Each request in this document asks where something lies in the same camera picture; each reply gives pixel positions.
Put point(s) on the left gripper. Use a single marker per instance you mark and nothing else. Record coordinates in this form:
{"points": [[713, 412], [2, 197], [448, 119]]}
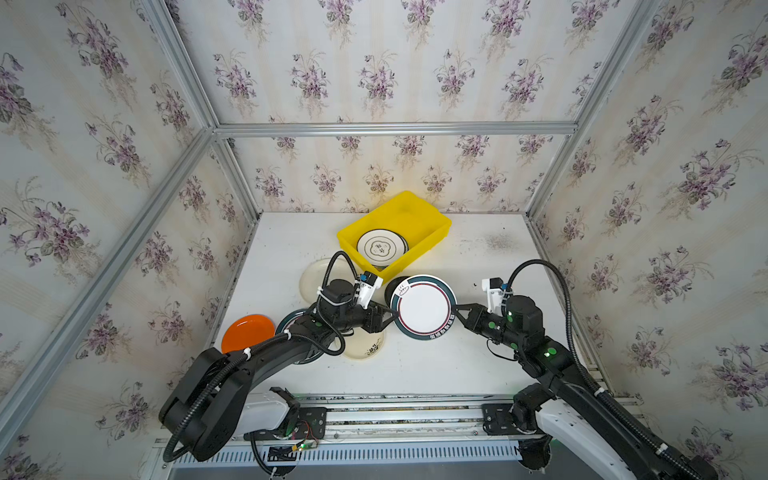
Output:
{"points": [[372, 318]]}

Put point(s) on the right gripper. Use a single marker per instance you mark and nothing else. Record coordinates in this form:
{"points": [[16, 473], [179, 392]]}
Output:
{"points": [[480, 319]]}

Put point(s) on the translucent white plate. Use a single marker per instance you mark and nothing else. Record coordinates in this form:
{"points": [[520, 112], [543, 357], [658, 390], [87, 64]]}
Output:
{"points": [[311, 278]]}

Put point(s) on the cream plate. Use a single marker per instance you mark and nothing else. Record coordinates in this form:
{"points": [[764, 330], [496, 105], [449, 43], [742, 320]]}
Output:
{"points": [[362, 345]]}

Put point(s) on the white plate green red rim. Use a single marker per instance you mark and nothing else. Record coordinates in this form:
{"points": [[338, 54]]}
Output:
{"points": [[424, 307]]}

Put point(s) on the white plate green quatrefoil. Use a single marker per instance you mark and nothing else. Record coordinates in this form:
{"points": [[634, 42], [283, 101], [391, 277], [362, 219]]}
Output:
{"points": [[381, 247]]}

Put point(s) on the black plate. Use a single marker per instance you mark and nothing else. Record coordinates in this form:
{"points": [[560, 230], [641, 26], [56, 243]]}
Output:
{"points": [[392, 287]]}

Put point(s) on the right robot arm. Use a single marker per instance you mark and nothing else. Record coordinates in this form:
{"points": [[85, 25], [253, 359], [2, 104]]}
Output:
{"points": [[560, 375]]}

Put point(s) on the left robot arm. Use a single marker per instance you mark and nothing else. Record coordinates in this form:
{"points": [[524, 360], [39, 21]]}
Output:
{"points": [[204, 408]]}

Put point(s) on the yellow plastic bin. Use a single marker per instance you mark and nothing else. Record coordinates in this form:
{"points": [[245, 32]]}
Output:
{"points": [[420, 223]]}

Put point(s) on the orange plate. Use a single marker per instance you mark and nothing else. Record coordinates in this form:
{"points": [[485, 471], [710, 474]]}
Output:
{"points": [[247, 332]]}

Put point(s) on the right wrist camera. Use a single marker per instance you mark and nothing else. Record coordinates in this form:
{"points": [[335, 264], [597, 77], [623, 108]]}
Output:
{"points": [[496, 294]]}

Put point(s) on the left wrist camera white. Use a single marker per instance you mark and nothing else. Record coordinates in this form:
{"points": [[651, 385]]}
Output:
{"points": [[366, 285]]}

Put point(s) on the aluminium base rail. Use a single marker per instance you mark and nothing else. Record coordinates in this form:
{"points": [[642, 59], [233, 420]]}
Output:
{"points": [[379, 430]]}

